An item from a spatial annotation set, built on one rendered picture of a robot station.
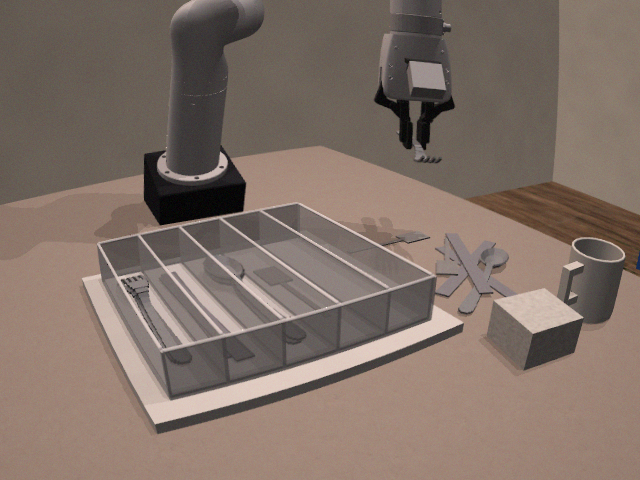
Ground beige cube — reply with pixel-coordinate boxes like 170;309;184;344
487;288;584;370

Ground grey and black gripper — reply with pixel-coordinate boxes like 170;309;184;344
374;31;455;150

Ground grey spoon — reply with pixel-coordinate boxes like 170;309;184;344
213;255;245;282
458;248;509;315

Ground grey fork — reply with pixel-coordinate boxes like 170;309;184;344
412;137;442;163
121;275;182;348
122;282;166;349

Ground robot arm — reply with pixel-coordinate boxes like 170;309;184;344
157;0;451;186

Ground grey mug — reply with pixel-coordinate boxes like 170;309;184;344
557;237;626;324

